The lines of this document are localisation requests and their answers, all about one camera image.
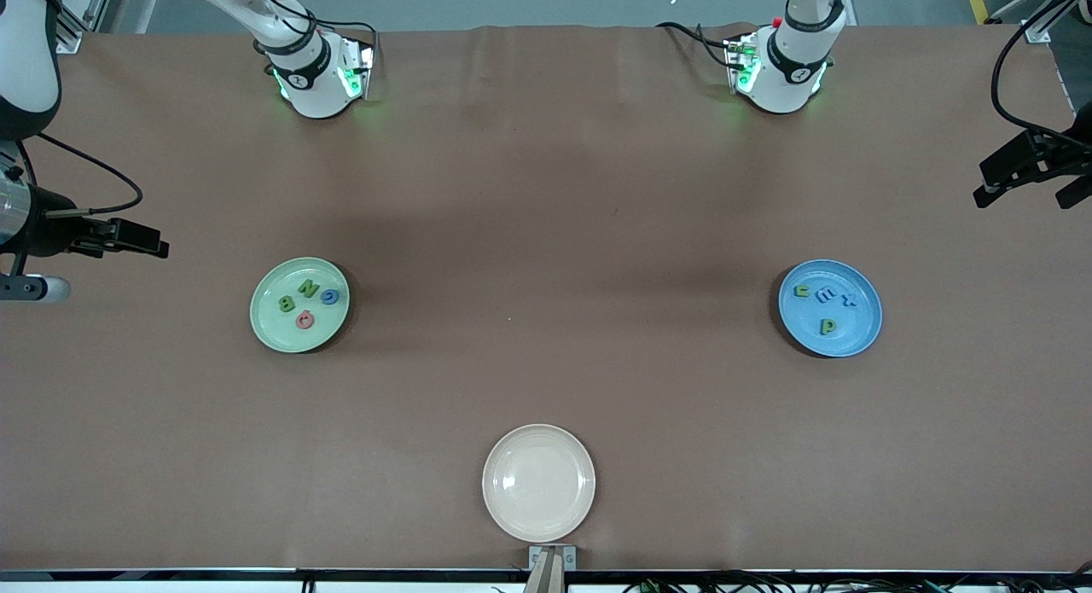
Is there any brown table mat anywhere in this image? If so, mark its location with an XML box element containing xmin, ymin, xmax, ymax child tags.
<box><xmin>0</xmin><ymin>23</ymin><xmax>1092</xmax><ymax>573</ymax></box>

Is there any aluminium frame post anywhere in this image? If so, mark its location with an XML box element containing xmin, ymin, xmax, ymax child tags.
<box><xmin>51</xmin><ymin>0</ymin><xmax>116</xmax><ymax>55</ymax></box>
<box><xmin>1019</xmin><ymin>0</ymin><xmax>1092</xmax><ymax>44</ymax></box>

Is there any black arm base cable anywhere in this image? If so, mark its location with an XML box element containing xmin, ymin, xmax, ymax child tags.
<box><xmin>655</xmin><ymin>20</ymin><xmax>752</xmax><ymax>72</ymax></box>
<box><xmin>256</xmin><ymin>0</ymin><xmax>378</xmax><ymax>56</ymax></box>

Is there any blue plate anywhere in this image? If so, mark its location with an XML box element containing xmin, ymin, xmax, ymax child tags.
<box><xmin>777</xmin><ymin>259</ymin><xmax>884</xmax><ymax>358</ymax></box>

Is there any beige plate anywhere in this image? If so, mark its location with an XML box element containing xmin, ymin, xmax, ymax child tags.
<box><xmin>482</xmin><ymin>423</ymin><xmax>596</xmax><ymax>544</ymax></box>

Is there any black left arm base cable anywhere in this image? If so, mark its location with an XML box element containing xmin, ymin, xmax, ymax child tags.
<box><xmin>655</xmin><ymin>20</ymin><xmax>752</xmax><ymax>72</ymax></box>

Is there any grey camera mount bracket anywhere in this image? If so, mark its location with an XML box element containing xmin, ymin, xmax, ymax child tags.
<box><xmin>522</xmin><ymin>545</ymin><xmax>578</xmax><ymax>593</ymax></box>

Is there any green plate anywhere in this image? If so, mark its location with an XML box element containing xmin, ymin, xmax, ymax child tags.
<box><xmin>248</xmin><ymin>257</ymin><xmax>351</xmax><ymax>354</ymax></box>

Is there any black right arm base cable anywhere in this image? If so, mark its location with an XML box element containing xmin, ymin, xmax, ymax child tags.
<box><xmin>256</xmin><ymin>0</ymin><xmax>378</xmax><ymax>56</ymax></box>

